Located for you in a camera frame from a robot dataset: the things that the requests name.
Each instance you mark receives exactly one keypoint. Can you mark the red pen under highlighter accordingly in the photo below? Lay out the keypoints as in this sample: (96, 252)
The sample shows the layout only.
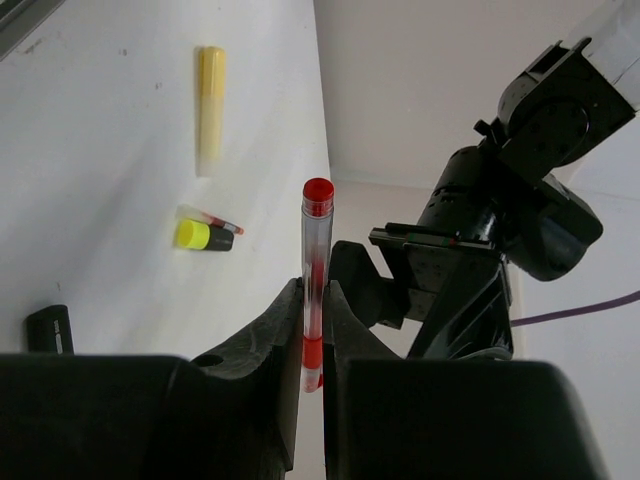
(192, 213)

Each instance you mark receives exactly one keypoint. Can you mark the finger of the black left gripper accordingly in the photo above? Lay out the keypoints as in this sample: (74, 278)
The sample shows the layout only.
(372, 298)

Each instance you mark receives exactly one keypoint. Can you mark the red gel pen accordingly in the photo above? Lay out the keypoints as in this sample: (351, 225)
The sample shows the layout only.
(317, 221)

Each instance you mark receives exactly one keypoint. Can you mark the pale yellow highlighter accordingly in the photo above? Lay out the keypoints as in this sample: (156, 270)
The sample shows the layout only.
(212, 87)

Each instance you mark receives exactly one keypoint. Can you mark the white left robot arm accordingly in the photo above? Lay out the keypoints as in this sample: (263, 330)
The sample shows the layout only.
(498, 203)

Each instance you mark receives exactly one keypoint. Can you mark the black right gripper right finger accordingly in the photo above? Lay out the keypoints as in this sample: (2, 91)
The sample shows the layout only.
(386, 417)

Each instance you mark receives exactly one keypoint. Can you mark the black green-capped highlighter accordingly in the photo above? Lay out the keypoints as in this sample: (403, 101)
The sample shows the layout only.
(49, 331)

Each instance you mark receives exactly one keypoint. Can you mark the black yellow-capped highlighter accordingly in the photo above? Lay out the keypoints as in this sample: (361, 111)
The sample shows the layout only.
(195, 235)

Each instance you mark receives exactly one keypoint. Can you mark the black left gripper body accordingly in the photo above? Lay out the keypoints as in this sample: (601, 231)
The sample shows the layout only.
(456, 284)

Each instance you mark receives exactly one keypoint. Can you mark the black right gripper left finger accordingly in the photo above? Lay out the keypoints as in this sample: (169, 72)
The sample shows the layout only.
(230, 413)

